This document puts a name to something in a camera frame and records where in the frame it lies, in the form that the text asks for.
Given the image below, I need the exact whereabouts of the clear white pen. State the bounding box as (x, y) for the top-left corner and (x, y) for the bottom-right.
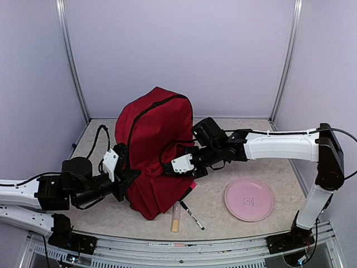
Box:
(180, 201), (205, 231)

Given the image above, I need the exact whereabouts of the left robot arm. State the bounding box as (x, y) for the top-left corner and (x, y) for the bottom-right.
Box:
(1, 156), (141, 248)

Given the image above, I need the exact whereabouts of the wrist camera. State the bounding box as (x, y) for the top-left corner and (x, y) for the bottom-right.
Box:
(162, 154), (195, 176)
(100, 143), (128, 183)

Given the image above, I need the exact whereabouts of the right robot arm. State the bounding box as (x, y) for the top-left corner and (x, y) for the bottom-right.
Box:
(174, 117), (345, 248)

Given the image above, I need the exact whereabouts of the red student backpack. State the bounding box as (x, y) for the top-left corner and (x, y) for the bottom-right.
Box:
(114, 87), (194, 221)

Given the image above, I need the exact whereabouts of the pink round plate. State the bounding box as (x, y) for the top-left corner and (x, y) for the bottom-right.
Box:
(224, 179), (274, 222)

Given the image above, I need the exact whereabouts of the pink highlighter marker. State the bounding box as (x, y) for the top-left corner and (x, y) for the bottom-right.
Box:
(178, 181), (197, 202)

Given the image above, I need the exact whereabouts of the right metal corner post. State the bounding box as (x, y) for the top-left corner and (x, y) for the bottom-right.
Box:
(269, 0), (303, 124)

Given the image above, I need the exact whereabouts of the right camera cable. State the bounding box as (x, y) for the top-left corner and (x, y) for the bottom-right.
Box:
(158, 141), (196, 171)

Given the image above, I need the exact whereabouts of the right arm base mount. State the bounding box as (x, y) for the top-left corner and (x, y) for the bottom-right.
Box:
(266, 224), (315, 254)

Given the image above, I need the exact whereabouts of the left metal corner post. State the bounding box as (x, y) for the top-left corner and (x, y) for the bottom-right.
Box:
(55, 0), (91, 125)

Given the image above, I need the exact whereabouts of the metal corner post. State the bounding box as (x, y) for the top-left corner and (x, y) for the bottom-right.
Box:
(269, 0), (303, 124)
(55, 0), (91, 125)

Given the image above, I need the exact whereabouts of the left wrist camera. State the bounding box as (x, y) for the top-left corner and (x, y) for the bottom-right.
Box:
(100, 143), (128, 183)

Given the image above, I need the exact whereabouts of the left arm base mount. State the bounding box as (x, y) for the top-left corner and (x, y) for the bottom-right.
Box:
(48, 213), (97, 255)

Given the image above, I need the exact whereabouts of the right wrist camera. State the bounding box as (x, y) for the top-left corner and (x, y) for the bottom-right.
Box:
(162, 154), (195, 176)

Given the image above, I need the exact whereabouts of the front metal rail frame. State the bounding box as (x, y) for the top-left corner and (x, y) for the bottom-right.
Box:
(19, 230), (344, 268)

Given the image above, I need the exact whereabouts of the beige eraser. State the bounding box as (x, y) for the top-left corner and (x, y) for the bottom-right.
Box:
(171, 202), (181, 233)

